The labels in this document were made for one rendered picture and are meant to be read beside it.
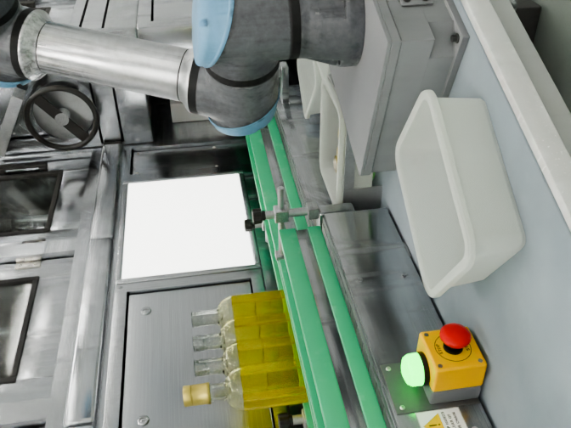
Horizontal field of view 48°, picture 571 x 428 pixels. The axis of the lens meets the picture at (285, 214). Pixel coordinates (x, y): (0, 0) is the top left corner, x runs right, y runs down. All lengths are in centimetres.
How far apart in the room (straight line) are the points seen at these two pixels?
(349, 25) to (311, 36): 5
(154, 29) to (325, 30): 107
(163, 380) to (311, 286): 39
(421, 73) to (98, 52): 51
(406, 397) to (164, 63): 61
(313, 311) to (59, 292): 75
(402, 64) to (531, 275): 31
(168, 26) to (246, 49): 102
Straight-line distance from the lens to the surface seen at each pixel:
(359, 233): 116
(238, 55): 91
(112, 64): 106
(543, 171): 71
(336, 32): 90
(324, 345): 98
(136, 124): 204
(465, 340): 86
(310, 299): 105
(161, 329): 139
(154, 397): 128
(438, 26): 86
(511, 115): 75
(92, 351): 139
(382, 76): 85
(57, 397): 136
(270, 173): 152
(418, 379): 88
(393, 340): 98
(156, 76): 104
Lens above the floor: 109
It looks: 7 degrees down
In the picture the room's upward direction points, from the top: 96 degrees counter-clockwise
